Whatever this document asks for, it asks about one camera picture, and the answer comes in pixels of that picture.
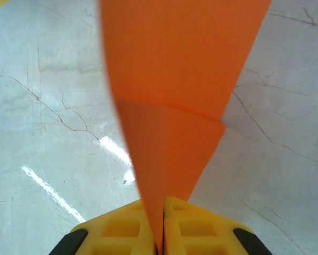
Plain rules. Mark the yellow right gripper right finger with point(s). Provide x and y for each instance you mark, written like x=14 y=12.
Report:
x=209 y=233

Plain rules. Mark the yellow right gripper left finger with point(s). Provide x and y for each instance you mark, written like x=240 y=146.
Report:
x=116 y=236

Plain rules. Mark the orange paper sheet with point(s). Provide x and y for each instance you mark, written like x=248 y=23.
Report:
x=175 y=79

